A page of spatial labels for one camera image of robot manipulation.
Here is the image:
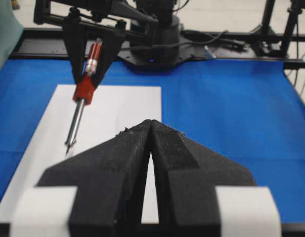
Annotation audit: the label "black aluminium frame rail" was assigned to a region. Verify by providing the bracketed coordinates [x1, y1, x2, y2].
[9, 28, 305, 70]

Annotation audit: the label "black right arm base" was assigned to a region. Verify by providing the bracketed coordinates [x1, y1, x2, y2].
[118, 0, 219, 70]

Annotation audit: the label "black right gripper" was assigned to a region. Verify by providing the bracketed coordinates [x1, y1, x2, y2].
[34, 0, 158, 88]

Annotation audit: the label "grey-green curtain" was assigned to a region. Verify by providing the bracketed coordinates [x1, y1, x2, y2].
[0, 0, 23, 70]

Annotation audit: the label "black stand poles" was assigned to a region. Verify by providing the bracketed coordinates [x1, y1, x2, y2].
[256, 0, 305, 59]

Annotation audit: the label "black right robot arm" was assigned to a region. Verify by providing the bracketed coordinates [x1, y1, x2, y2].
[34, 0, 185, 87]

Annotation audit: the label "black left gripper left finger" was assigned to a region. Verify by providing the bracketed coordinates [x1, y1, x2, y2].
[10, 119, 152, 237]

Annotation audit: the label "blue table cloth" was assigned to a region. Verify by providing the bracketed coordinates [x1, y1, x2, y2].
[0, 60, 305, 222]

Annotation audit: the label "red-handled soldering iron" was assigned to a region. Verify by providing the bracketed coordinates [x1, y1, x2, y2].
[65, 38, 102, 158]

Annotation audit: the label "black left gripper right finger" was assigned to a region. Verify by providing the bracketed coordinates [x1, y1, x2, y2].
[150, 119, 283, 237]

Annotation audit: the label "large white foam board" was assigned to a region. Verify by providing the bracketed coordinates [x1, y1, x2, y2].
[0, 84, 162, 223]

